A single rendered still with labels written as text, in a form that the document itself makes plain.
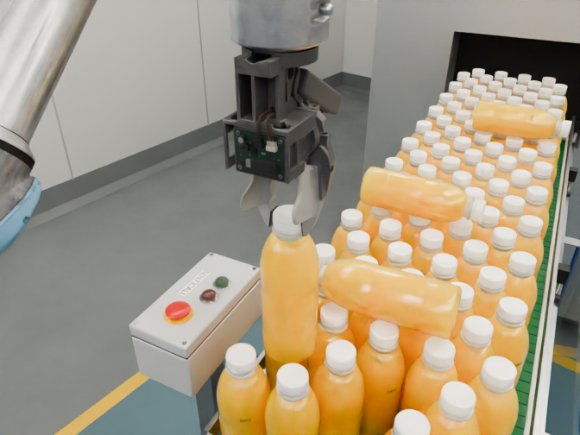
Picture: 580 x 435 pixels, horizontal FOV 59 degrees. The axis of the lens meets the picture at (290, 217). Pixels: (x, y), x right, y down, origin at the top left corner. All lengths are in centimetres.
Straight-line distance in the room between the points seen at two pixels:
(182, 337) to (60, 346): 173
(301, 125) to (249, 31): 9
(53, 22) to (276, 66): 54
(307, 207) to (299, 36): 18
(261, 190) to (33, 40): 49
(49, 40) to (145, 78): 268
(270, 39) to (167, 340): 44
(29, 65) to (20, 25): 6
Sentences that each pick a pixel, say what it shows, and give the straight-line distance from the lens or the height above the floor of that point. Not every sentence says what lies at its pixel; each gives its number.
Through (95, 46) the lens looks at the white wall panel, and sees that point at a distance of 335.
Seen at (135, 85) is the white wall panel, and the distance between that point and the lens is 355.
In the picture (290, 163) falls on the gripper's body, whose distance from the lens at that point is 48.
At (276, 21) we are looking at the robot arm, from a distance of 45.
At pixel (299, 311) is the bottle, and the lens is 63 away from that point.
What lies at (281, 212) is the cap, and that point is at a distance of 59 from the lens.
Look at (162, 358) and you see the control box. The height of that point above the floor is 106.
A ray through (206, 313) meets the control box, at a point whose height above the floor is 110.
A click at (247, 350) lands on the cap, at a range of 68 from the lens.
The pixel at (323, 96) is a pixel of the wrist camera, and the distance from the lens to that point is 55.
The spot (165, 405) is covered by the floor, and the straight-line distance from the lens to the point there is 209.
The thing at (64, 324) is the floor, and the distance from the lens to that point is 253.
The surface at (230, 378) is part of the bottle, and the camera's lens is 69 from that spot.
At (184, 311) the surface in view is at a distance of 75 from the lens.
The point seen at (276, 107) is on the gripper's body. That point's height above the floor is 145.
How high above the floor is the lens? 160
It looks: 32 degrees down
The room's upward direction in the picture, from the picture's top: straight up
